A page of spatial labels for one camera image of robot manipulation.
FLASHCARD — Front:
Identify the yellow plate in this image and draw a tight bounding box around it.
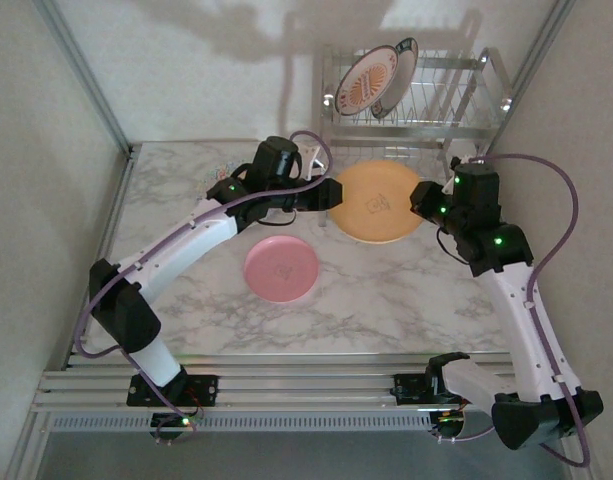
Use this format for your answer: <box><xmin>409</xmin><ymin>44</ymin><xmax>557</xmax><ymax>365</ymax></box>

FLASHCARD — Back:
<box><xmin>328</xmin><ymin>159</ymin><xmax>422</xmax><ymax>245</ymax></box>

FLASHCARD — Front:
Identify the pink plate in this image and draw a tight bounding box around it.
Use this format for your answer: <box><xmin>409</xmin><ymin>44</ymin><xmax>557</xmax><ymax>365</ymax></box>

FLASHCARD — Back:
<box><xmin>243</xmin><ymin>234</ymin><xmax>321</xmax><ymax>304</ymax></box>

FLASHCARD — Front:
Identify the white plate with orange sun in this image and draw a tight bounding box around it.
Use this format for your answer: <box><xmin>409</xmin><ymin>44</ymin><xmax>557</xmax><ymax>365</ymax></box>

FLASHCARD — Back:
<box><xmin>334</xmin><ymin>44</ymin><xmax>400</xmax><ymax>117</ymax></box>

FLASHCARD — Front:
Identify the black controller board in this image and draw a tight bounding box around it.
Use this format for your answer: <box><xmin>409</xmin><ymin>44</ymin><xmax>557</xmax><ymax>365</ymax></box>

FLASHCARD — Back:
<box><xmin>430</xmin><ymin>409</ymin><xmax>467</xmax><ymax>444</ymax></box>
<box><xmin>150</xmin><ymin>412</ymin><xmax>202</xmax><ymax>444</ymax></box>

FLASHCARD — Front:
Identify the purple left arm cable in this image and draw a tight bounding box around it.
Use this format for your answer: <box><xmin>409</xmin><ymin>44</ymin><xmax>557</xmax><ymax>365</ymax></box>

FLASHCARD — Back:
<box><xmin>74</xmin><ymin>130</ymin><xmax>335</xmax><ymax>444</ymax></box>

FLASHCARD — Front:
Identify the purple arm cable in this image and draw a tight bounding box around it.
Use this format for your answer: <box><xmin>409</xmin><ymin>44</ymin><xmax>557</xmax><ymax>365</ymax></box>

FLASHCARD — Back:
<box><xmin>435</xmin><ymin>153</ymin><xmax>595</xmax><ymax>469</ymax></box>
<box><xmin>74</xmin><ymin>130</ymin><xmax>335</xmax><ymax>444</ymax></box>

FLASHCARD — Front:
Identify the steel wire dish rack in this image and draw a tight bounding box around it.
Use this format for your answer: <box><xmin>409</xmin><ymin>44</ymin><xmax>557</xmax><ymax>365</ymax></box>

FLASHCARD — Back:
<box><xmin>318</xmin><ymin>42</ymin><xmax>515</xmax><ymax>174</ymax></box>

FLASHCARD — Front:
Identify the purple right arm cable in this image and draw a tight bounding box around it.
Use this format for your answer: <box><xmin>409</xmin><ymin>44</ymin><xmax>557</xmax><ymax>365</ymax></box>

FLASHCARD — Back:
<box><xmin>435</xmin><ymin>153</ymin><xmax>595</xmax><ymax>469</ymax></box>

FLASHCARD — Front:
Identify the aluminium table edge rail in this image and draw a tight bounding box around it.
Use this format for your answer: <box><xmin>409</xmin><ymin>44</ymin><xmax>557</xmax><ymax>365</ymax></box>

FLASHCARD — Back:
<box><xmin>65</xmin><ymin>144</ymin><xmax>140</xmax><ymax>364</ymax></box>

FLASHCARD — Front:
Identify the aluminium frame post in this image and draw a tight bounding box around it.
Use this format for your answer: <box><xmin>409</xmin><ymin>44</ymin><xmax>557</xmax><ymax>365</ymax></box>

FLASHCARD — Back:
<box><xmin>485</xmin><ymin>0</ymin><xmax>580</xmax><ymax>156</ymax></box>
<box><xmin>33</xmin><ymin>0</ymin><xmax>137</xmax><ymax>159</ymax></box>

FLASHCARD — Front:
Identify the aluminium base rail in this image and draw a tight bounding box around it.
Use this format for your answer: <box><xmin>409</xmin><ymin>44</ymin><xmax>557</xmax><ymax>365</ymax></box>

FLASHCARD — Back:
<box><xmin>33</xmin><ymin>352</ymin><xmax>517</xmax><ymax>414</ymax></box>

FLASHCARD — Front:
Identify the grey slotted cable duct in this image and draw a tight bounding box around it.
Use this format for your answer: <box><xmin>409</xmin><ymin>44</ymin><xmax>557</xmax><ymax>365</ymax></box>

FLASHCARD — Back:
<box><xmin>48</xmin><ymin>412</ymin><xmax>435</xmax><ymax>434</ymax></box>

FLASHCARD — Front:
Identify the aluminium frame leg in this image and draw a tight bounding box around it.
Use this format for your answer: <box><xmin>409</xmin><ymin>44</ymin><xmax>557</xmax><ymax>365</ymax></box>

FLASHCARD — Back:
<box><xmin>5</xmin><ymin>414</ymin><xmax>52</xmax><ymax>480</ymax></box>

